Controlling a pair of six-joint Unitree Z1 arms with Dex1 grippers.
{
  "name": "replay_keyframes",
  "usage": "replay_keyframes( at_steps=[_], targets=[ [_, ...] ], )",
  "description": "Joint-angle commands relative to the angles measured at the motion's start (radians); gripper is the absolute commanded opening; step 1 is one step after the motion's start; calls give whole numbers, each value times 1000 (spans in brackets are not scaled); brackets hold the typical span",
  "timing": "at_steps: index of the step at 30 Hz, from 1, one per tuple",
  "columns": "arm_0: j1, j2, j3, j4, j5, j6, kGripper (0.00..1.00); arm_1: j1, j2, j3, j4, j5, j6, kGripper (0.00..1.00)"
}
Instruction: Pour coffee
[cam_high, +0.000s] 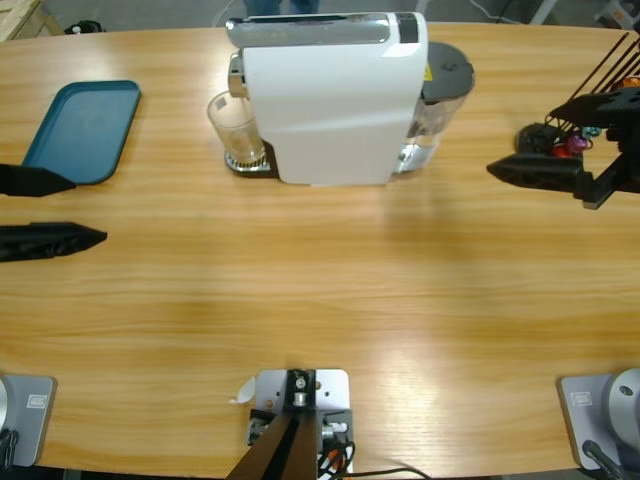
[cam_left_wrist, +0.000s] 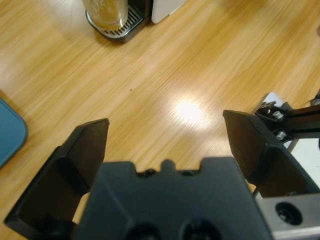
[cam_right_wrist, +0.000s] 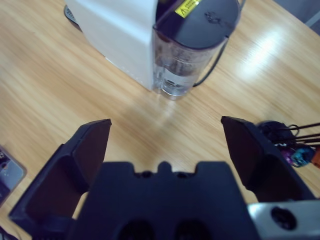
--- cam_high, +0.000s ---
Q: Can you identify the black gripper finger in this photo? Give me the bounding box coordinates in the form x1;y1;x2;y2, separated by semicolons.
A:
547;92;619;126
0;222;109;264
486;152;596;192
0;163;78;200

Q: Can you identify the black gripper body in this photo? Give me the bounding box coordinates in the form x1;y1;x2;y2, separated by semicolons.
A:
582;87;640;211

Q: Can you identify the clear drinking glass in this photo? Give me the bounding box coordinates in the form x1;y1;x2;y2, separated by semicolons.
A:
207;90;267;164

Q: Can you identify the white capsule coffee machine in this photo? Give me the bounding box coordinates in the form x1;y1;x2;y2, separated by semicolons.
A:
227;10;431;189

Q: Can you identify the teal plastic tray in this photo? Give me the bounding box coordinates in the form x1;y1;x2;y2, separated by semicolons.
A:
22;79;143;186

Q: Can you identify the white orange step stool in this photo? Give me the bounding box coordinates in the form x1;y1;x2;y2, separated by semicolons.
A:
593;0;640;27

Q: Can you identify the clear water tank dark lid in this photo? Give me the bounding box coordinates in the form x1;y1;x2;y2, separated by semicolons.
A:
389;41;477;177

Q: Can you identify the black drip tray silver grate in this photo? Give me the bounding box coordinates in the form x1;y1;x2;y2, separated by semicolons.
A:
223;142;280;179

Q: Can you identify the white tape tag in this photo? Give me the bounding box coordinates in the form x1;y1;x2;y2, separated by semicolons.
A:
228;377;258;405

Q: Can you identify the person in blue jeans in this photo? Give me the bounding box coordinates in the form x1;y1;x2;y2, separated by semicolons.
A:
243;0;321;16

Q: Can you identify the black wire capsule holder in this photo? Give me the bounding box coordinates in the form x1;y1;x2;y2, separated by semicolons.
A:
515;30;640;161

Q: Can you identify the grey metal frame leg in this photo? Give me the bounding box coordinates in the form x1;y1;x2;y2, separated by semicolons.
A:
528;0;559;26

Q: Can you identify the white floor cable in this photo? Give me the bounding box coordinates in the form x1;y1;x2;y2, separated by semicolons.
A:
213;0;246;27
469;0;532;25

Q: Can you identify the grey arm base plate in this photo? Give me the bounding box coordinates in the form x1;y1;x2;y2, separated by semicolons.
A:
0;374;58;467
557;373;640;471

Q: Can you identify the black base cable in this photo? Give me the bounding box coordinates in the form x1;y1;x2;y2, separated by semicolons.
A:
582;439;626;480
0;428;21;467

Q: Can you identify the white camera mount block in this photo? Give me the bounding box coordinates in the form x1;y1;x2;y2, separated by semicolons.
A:
254;368;356;475

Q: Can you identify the dark camera post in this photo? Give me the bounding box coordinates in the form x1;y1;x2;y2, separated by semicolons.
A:
223;368;321;480

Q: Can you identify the thin black mount cable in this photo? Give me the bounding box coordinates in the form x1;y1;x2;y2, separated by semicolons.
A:
349;467;432;480

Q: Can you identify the orange cable bundle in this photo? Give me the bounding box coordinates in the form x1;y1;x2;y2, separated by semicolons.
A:
317;439;357;476

